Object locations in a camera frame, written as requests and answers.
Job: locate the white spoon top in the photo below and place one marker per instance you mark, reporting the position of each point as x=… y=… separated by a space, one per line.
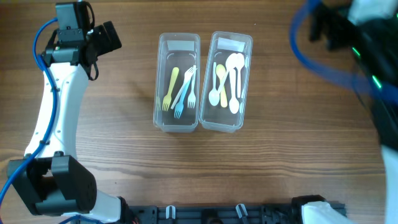
x=230 y=64

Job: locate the white spoon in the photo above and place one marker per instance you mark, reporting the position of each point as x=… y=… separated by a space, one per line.
x=214 y=96
x=230 y=64
x=240 y=63

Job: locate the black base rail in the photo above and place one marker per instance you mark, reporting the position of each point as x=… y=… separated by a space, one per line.
x=278 y=213

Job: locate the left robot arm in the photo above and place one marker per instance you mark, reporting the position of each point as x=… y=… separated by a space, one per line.
x=49 y=179

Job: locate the left clear plastic container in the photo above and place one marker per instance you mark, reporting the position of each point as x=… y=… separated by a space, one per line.
x=180 y=50

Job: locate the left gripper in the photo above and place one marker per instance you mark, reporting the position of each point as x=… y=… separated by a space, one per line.
x=111 y=40

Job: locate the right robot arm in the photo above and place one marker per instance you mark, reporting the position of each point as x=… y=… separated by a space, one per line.
x=370 y=29

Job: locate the clear plastic container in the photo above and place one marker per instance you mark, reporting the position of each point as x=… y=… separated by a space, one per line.
x=222 y=45
x=180 y=50

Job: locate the white plastic fork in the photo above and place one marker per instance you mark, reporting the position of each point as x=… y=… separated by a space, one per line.
x=187 y=77
x=192 y=98

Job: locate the pale blue plastic fork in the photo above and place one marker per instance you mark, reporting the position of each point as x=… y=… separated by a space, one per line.
x=179 y=106

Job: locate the yellow plastic fork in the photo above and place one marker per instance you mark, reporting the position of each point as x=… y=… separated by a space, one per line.
x=168 y=97

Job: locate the right clear plastic container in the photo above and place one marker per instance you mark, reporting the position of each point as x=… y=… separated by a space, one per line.
x=222 y=45

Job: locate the cream spoon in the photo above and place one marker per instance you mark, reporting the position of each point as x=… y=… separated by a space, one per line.
x=233 y=103

